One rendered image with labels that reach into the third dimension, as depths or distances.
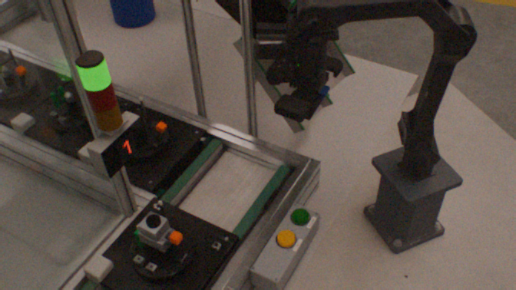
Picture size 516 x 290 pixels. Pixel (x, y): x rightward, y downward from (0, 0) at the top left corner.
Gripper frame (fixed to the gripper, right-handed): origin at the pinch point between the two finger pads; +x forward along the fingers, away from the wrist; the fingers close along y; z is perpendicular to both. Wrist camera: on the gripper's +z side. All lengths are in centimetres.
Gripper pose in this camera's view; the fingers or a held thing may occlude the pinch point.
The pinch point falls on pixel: (309, 106)
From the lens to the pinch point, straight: 109.3
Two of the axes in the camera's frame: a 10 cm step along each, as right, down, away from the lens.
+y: -5.0, 6.3, -6.0
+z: -8.6, -3.4, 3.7
